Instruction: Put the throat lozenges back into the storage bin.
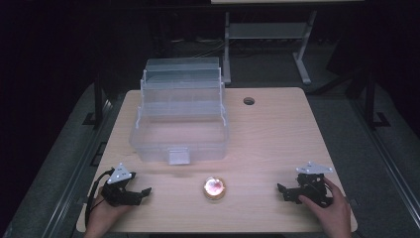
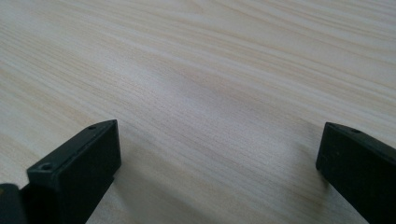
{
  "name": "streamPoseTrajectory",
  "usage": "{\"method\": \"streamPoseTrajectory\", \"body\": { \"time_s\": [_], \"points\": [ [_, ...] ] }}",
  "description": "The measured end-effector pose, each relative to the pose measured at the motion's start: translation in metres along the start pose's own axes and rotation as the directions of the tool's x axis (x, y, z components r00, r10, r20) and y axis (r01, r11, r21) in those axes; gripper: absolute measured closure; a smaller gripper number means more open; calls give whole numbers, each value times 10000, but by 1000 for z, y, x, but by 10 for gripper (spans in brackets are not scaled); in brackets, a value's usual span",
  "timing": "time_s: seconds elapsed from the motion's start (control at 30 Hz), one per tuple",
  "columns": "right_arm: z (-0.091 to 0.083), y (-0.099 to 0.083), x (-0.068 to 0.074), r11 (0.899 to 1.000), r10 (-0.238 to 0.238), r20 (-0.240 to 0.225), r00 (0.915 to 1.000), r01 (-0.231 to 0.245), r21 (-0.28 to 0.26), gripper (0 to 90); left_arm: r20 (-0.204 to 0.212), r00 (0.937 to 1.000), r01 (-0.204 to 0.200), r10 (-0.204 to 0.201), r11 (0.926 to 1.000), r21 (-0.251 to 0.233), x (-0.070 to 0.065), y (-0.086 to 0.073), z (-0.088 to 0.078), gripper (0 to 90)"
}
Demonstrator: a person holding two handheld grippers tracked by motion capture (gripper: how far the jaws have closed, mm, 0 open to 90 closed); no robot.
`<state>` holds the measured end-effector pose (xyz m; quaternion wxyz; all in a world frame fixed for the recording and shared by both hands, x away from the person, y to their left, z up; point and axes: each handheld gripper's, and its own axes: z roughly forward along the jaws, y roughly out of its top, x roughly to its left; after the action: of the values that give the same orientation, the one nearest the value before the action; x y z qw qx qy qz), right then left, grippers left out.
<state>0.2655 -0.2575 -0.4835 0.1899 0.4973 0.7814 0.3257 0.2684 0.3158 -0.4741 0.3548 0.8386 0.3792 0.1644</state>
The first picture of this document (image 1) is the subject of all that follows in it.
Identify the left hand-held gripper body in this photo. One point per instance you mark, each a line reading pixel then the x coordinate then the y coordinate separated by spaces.
pixel 118 187

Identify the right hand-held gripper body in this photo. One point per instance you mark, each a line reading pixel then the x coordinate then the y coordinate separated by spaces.
pixel 309 185

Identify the small round clear-lidded container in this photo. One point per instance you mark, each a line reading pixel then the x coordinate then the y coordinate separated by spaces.
pixel 214 188

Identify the clear plastic storage box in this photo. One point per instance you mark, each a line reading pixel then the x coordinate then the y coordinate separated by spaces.
pixel 181 111

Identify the person's right hand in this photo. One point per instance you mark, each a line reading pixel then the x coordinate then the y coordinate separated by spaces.
pixel 328 211

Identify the person's left hand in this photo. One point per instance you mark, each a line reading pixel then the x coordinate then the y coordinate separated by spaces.
pixel 103 216

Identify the black metal stand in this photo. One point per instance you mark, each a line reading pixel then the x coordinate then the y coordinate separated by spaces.
pixel 374 99
pixel 97 99

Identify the grey metal stand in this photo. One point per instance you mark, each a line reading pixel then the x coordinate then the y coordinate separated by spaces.
pixel 268 46

